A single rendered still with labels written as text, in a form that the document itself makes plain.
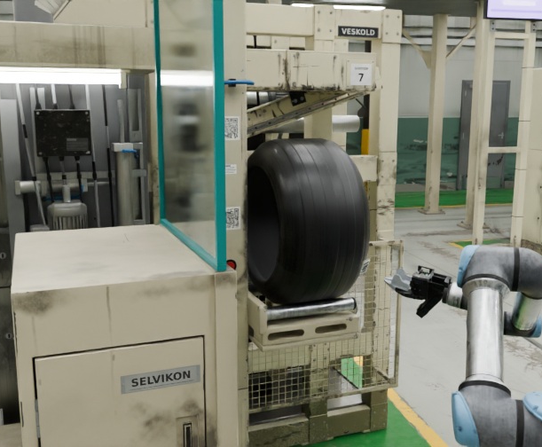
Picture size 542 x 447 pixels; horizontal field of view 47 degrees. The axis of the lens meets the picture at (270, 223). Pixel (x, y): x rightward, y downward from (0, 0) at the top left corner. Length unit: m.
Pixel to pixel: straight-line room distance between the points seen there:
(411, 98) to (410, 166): 1.28
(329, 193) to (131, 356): 0.98
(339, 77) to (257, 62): 0.33
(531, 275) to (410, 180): 10.65
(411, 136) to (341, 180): 10.26
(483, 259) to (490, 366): 0.29
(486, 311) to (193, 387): 0.76
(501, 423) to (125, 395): 0.79
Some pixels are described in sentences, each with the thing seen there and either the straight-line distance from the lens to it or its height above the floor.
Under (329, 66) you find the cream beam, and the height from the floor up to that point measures 1.73.
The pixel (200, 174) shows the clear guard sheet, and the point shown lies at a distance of 1.28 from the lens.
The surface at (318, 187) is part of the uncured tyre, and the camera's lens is 1.96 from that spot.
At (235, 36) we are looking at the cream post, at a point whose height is 1.79.
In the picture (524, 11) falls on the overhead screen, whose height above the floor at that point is 2.39.
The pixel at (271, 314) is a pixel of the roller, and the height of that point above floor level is 0.90.
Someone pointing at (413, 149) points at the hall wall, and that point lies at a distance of 12.28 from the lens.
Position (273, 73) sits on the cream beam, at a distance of 2.34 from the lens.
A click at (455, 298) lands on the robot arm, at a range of 2.01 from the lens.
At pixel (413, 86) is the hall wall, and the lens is 12.32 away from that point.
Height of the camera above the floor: 1.57
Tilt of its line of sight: 10 degrees down
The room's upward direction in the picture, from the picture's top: straight up
